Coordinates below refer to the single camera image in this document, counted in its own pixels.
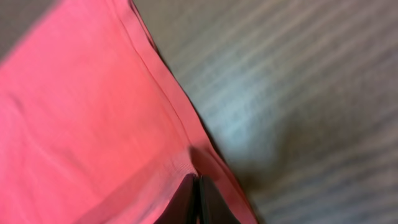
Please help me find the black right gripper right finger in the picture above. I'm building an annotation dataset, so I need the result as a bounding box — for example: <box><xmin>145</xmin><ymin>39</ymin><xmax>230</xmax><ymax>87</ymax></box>
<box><xmin>198</xmin><ymin>176</ymin><xmax>240</xmax><ymax>224</ymax></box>

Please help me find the red t-shirt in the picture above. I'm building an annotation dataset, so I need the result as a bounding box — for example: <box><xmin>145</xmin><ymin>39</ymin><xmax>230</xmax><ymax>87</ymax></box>
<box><xmin>1</xmin><ymin>1</ymin><xmax>256</xmax><ymax>223</ymax></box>

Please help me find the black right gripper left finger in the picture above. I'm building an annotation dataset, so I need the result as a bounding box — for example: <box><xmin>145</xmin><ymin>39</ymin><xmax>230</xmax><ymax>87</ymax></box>
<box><xmin>154</xmin><ymin>174</ymin><xmax>198</xmax><ymax>224</ymax></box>

